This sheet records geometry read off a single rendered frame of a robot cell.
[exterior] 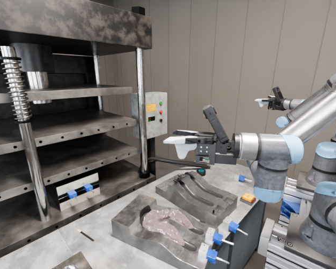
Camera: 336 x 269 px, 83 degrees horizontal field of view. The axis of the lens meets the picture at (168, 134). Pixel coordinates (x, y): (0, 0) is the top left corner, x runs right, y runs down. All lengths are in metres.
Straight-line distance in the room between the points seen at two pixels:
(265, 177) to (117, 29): 1.14
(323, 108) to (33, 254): 1.33
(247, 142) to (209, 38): 2.61
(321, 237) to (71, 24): 1.41
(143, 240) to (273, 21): 2.59
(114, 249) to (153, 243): 0.21
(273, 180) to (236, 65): 2.39
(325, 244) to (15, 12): 1.50
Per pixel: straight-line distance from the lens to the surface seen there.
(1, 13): 1.17
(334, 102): 0.73
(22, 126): 1.22
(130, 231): 1.08
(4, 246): 1.42
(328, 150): 1.30
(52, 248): 1.25
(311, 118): 0.71
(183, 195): 1.28
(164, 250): 1.01
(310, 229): 0.93
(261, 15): 2.89
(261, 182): 0.61
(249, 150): 0.54
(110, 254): 1.12
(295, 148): 0.57
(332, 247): 0.92
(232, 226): 1.21
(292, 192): 1.39
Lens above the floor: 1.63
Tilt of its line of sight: 17 degrees down
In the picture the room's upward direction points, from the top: straight up
